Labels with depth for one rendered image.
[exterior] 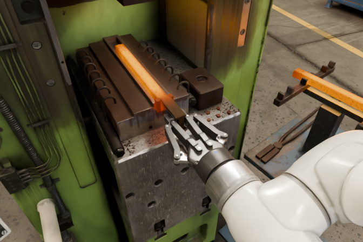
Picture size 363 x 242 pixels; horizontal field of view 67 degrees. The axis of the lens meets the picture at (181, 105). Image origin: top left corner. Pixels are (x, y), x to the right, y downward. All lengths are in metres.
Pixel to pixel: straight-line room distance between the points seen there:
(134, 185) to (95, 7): 0.62
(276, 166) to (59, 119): 0.70
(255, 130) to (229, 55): 1.22
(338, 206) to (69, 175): 0.75
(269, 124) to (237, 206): 1.74
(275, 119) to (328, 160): 1.76
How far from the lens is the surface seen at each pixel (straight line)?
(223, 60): 0.94
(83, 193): 1.05
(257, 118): 2.21
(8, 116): 0.75
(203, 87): 0.77
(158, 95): 0.69
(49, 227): 0.96
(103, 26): 1.08
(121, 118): 0.68
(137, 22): 1.12
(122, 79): 0.80
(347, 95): 0.92
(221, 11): 0.85
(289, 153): 1.06
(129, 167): 0.70
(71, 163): 0.93
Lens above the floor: 1.43
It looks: 40 degrees down
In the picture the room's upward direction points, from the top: straight up
